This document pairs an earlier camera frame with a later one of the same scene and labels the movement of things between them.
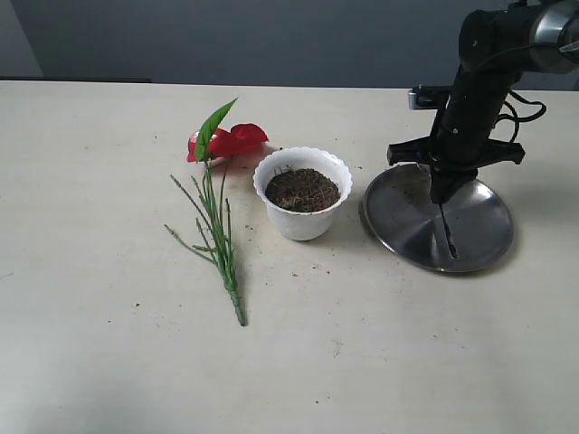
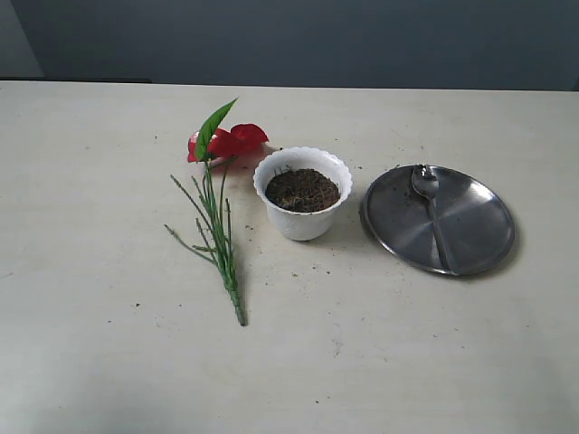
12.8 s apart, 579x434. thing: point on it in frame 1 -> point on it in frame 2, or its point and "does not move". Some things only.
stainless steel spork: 449,239 -> 425,182
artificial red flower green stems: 213,146 does not move
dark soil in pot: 302,190 does not move
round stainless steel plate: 401,214 does not move
